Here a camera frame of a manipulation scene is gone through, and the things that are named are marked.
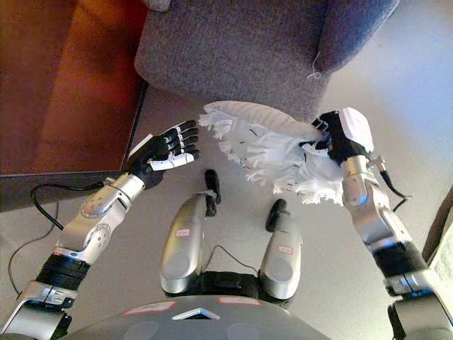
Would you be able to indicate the grey fabric armchair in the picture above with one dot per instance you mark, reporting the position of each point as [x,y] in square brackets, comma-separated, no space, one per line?
[255,49]

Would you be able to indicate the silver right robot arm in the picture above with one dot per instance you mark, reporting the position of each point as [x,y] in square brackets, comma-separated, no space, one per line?
[385,230]

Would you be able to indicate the brown wooden cabinet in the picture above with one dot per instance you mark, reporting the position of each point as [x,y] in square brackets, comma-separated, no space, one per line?
[67,85]

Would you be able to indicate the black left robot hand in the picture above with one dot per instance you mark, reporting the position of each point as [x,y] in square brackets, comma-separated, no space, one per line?
[168,150]

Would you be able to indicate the silver robot leg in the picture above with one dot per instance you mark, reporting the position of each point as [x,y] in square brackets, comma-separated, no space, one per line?
[191,233]
[281,251]

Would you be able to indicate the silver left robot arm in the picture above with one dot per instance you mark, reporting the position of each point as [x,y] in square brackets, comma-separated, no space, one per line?
[67,248]

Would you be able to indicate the white fringed pillow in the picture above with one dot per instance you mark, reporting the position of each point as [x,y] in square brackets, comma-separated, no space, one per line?
[272,152]

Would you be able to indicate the white bed with duvet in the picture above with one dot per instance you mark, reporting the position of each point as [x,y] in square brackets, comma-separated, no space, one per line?
[444,255]

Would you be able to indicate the silver left robot leg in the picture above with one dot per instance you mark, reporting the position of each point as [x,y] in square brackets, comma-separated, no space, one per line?
[191,233]

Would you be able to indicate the silver right robot leg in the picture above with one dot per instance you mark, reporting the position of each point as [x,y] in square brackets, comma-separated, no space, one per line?
[281,251]

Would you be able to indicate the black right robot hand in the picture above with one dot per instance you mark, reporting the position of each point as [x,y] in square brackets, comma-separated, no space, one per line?
[345,136]

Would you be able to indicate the grey robot torso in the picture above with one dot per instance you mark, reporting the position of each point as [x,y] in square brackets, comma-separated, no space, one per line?
[219,318]

